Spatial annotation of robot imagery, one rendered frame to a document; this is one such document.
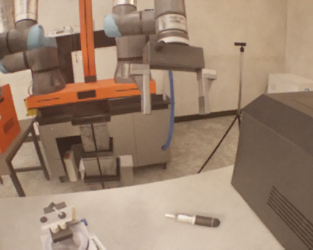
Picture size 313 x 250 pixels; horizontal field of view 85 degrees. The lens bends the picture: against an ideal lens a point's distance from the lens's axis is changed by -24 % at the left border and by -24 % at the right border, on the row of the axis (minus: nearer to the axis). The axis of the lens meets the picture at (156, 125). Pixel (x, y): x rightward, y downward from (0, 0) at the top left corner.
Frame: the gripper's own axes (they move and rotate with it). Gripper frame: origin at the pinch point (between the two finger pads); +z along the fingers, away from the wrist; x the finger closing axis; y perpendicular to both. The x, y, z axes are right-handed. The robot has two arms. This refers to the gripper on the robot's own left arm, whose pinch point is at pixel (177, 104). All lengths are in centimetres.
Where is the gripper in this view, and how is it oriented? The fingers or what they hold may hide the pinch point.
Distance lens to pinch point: 46.0
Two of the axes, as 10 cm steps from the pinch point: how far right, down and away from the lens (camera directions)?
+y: 3.1, -0.3, -9.5
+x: 9.5, -0.3, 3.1
